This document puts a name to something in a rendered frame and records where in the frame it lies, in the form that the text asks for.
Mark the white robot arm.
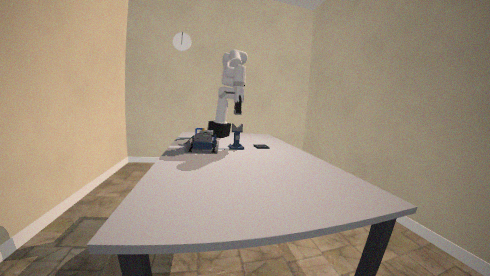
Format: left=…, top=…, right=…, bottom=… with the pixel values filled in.
left=213, top=50, right=247, bottom=124

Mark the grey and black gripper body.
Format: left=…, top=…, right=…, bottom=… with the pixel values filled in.
left=233, top=86, right=245, bottom=103

